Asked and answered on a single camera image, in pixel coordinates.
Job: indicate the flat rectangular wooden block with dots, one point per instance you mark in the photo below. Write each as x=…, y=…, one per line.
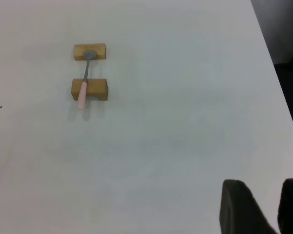
x=100, y=51

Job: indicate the arched wooden block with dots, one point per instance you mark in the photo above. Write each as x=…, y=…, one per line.
x=97, y=87

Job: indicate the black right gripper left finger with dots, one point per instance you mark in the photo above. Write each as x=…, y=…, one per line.
x=236, y=209

